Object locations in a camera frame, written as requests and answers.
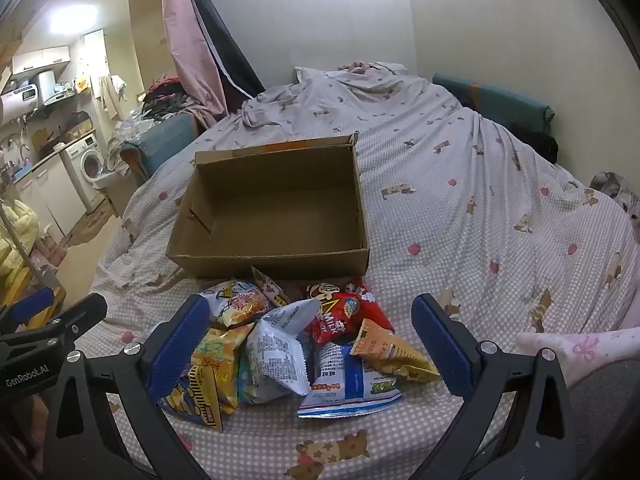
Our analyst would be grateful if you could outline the pink curtain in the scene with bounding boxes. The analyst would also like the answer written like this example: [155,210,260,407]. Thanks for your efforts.
[161,0,227,130]

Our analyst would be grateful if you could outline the pile of clothes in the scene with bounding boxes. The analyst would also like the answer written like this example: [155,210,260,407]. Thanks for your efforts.
[141,74,202,122]

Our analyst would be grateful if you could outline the printed bed cover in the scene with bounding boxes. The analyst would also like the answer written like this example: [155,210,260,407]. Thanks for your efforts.
[90,60,640,480]

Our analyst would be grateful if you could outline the black bag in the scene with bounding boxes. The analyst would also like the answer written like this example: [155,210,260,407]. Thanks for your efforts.
[517,129,559,165]

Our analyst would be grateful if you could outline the teal bed end cushion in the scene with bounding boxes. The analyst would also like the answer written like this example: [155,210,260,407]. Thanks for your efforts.
[121,112,202,182]

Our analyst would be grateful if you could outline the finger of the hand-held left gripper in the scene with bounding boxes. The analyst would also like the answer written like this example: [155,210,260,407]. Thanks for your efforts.
[0,292,109,357]
[0,287,56,333]

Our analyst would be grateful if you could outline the yellow snack packet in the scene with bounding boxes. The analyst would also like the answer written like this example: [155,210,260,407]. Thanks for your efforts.
[159,322,255,433]

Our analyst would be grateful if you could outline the red snack packet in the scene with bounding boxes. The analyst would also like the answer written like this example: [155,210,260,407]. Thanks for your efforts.
[299,279,397,347]

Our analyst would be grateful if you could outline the patterned grey cloth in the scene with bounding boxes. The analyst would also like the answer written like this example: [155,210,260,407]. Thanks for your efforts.
[589,172,640,223]

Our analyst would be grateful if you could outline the pale cartoon snack packet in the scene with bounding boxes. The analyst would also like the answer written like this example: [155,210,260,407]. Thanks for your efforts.
[199,280,292,332]

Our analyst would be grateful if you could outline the hanging white towel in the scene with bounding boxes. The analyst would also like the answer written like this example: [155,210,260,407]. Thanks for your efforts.
[97,74,127,117]

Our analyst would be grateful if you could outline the yellow fluffy blanket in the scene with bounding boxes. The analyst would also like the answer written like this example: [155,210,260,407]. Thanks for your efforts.
[0,199,42,291]

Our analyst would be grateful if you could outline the dark cloth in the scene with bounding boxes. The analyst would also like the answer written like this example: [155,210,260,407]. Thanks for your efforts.
[180,0,266,111]

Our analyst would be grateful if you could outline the cardboard box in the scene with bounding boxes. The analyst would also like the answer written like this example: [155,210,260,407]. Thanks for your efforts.
[166,131,371,281]

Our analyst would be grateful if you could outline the white pillow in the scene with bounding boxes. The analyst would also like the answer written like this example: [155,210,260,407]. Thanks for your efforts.
[294,60,407,83]

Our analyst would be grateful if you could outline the white kitchen base cabinets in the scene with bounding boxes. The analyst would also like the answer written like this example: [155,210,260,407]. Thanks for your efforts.
[14,152,87,247]

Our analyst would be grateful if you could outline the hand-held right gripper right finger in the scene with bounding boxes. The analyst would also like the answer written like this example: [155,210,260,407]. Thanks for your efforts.
[410,292,572,480]

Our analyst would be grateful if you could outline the blue and white snack packet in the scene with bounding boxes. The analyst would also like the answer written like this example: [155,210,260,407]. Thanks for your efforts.
[297,342,404,419]

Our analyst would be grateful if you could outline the white water heater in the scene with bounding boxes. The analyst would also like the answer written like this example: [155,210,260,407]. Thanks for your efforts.
[0,70,57,127]

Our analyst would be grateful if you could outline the white wall cabinets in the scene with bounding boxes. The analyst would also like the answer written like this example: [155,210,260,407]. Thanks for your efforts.
[12,46,71,77]

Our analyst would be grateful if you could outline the white washing machine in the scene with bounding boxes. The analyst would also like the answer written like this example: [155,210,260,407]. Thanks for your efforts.
[61,134,107,212]

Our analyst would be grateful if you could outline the person's leg in pink pajama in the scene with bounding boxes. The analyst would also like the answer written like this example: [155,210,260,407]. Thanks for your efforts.
[516,326,640,388]

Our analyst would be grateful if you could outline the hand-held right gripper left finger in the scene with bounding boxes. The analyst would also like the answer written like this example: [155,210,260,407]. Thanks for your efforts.
[54,294,213,480]

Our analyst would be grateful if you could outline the teal headboard cushion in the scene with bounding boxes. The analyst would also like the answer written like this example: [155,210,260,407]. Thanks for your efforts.
[432,72,557,136]

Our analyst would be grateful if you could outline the light blue snack packet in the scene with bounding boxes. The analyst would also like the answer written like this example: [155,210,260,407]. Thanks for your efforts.
[239,299,322,407]

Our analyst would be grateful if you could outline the orange triangular snack packet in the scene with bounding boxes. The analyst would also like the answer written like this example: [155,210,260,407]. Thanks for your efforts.
[350,317,442,385]

